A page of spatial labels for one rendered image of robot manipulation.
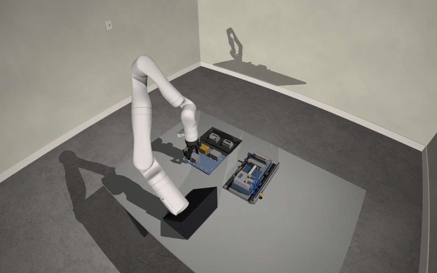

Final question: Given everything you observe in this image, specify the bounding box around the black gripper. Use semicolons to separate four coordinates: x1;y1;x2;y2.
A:
183;137;202;161

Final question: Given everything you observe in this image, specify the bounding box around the yellow rectangular block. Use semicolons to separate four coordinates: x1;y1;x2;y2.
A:
199;144;209;155

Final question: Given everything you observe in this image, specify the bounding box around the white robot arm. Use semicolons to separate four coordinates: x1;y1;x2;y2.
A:
131;55;198;216

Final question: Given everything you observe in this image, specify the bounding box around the white rectangular part with pocket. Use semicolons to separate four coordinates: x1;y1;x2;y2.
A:
222;139;233;150

